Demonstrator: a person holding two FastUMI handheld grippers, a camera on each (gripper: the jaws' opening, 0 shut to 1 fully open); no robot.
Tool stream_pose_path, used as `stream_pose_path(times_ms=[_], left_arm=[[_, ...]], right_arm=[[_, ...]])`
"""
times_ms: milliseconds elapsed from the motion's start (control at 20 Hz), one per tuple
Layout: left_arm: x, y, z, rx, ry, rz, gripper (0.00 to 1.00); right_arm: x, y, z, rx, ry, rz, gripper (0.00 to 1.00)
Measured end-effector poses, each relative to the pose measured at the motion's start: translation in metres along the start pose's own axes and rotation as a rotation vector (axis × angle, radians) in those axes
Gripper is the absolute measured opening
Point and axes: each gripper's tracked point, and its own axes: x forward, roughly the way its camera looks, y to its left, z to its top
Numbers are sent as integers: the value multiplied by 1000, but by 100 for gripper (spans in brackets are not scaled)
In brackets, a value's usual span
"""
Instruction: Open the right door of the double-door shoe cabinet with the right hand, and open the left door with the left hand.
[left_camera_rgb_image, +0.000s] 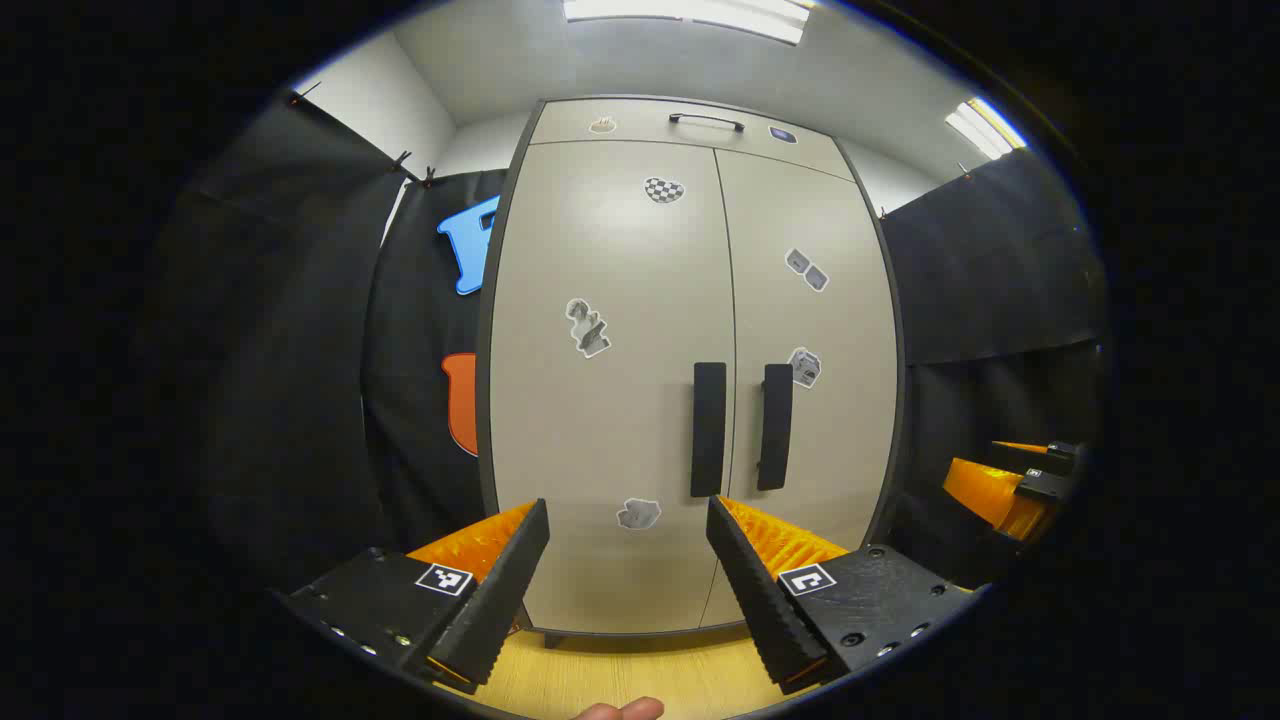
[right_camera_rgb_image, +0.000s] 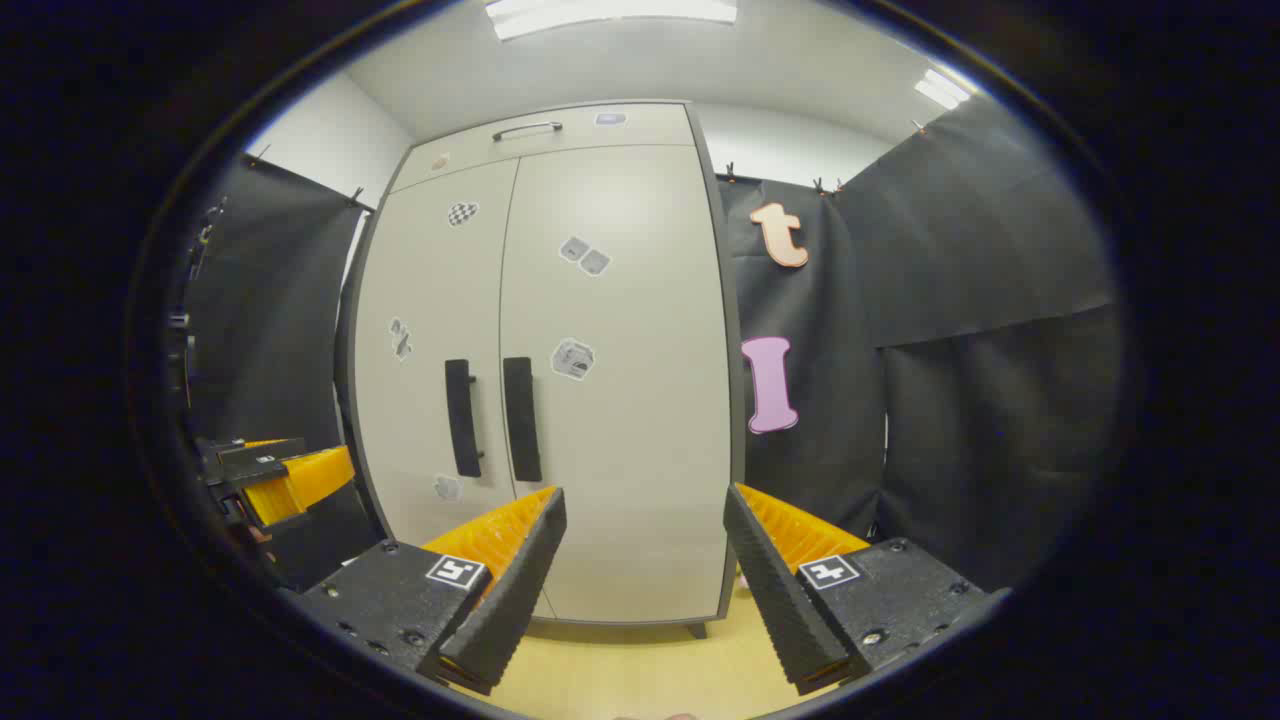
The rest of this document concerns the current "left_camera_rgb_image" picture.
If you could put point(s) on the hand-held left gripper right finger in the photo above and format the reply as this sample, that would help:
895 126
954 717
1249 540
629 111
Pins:
760 600

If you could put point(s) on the beige double-door shoe cabinet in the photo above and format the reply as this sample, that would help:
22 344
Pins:
485 400

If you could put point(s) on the black backdrop cloth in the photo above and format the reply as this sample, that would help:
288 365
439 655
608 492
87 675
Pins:
1000 270
280 350

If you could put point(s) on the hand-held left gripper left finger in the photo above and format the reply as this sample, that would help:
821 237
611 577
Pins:
500 590

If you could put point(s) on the small ceiling light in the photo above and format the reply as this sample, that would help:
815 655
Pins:
985 128

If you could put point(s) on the beige cabinet door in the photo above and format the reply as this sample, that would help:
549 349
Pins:
840 450
600 430

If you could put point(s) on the long ceiling light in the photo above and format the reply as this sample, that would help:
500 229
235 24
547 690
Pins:
690 12

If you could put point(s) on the beige cabinet top drawer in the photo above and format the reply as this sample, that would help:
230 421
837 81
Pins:
640 125

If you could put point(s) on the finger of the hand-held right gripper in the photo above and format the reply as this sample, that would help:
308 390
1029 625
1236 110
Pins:
1050 457
990 495

